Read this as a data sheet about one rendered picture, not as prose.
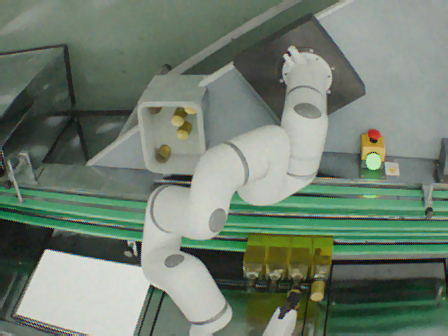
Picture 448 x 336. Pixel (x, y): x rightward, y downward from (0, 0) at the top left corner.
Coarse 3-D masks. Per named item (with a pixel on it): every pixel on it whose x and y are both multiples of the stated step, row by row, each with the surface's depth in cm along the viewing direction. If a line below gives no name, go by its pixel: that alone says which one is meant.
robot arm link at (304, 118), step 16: (288, 96) 116; (304, 96) 112; (320, 96) 115; (288, 112) 107; (304, 112) 105; (320, 112) 107; (288, 128) 106; (304, 128) 104; (320, 128) 105; (304, 144) 106; (320, 144) 107; (304, 160) 108; (320, 160) 112
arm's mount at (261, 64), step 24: (312, 24) 122; (264, 48) 129; (312, 48) 126; (336, 48) 127; (240, 72) 134; (264, 72) 133; (336, 72) 128; (264, 96) 137; (336, 96) 133; (360, 96) 131
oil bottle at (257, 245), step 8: (248, 240) 143; (256, 240) 142; (264, 240) 142; (248, 248) 140; (256, 248) 140; (264, 248) 140; (248, 256) 137; (256, 256) 137; (264, 256) 137; (248, 264) 135; (256, 264) 135; (264, 264) 136; (248, 272) 135; (256, 272) 135; (264, 272) 138
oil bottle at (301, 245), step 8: (296, 240) 141; (304, 240) 140; (296, 248) 138; (304, 248) 138; (296, 256) 136; (304, 256) 135; (288, 264) 134; (296, 264) 133; (304, 264) 133; (288, 272) 134; (296, 272) 133; (304, 272) 132
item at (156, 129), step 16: (144, 112) 145; (160, 112) 150; (144, 128) 146; (160, 128) 153; (176, 128) 152; (192, 128) 152; (144, 144) 149; (160, 144) 157; (176, 144) 156; (192, 144) 155; (144, 160) 152; (176, 160) 155; (192, 160) 155
